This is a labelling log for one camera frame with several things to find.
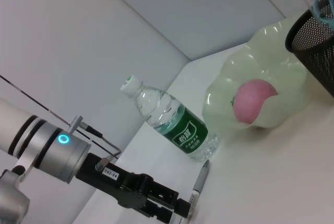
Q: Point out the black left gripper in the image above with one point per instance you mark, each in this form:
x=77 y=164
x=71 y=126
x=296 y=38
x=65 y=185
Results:
x=114 y=179

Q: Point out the grey pen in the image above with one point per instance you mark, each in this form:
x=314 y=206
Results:
x=201 y=179

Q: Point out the clear plastic water bottle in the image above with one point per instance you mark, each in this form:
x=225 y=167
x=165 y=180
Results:
x=182 y=130

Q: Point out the pink peach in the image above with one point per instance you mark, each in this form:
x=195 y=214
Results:
x=250 y=98

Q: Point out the blue scissors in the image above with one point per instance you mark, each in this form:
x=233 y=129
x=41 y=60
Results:
x=317 y=4

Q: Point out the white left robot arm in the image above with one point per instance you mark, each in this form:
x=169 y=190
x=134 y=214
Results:
x=52 y=151

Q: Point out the green glass fruit plate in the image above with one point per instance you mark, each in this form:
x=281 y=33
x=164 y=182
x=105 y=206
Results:
x=261 y=51

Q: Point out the black mesh pen holder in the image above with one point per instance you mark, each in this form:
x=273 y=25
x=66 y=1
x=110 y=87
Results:
x=318 y=59

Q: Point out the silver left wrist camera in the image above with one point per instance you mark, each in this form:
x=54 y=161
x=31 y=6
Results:
x=10 y=203

